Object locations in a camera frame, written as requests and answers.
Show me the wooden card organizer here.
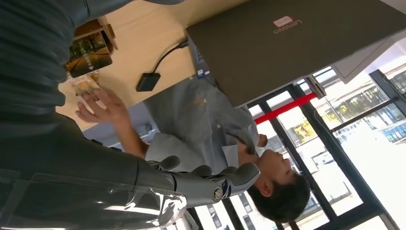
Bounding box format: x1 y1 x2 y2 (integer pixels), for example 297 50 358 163
73 16 119 53

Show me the person in grey shirt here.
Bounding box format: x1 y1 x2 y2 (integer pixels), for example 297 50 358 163
75 74 312 223

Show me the black external drive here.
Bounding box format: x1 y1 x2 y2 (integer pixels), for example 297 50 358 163
135 72 161 93

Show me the red barrier belt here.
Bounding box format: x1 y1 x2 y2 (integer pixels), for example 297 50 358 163
253 92 318 126

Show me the grey laptop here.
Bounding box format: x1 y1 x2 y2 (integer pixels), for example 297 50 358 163
185 0 406 109

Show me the black drive cable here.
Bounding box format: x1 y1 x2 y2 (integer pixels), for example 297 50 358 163
151 40 190 75

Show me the black window frame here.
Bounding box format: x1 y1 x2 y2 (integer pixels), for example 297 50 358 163
187 68 406 230

